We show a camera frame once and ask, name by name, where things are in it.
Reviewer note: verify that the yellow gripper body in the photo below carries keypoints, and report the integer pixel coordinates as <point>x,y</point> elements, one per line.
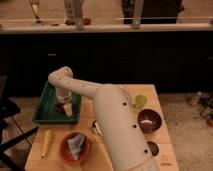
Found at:
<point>68,109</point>

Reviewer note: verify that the bunch of red grapes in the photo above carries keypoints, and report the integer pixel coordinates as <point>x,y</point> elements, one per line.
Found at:
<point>59,107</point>

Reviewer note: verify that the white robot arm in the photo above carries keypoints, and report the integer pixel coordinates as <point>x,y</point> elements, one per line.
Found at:
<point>125,143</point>

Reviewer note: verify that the green plastic tray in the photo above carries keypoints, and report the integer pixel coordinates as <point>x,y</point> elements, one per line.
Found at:
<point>46,112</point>

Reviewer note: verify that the crumpled grey cloth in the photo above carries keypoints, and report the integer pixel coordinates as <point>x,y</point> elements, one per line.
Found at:
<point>75,145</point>

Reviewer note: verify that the yellow corn cob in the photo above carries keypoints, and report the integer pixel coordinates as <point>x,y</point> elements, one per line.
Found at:
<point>46,144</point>

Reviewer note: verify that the orange bowl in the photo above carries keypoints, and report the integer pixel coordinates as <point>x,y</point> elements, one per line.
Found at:
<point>65,154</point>

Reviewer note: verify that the light green cup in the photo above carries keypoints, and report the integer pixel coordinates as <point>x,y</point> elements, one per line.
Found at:
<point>140,101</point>

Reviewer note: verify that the dark red bowl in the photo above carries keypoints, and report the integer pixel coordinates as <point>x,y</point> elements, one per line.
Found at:
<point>149,120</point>

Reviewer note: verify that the dark metal cup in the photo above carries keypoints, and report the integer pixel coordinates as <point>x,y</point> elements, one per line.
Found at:
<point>153,148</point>

